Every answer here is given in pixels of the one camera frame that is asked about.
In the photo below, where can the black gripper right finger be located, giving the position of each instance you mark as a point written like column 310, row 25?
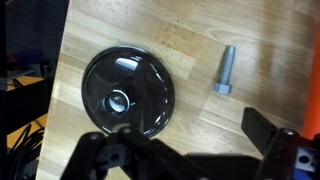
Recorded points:
column 286, row 153

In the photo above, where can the black round pot lid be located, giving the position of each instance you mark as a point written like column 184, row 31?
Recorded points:
column 133, row 83

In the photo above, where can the grey plastic toy screw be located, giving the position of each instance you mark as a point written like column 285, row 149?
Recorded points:
column 226, row 66

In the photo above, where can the wooden toy board blue ends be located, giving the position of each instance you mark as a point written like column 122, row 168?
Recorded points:
column 312, row 83

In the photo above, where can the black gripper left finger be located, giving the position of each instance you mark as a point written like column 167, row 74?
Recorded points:
column 100, row 156

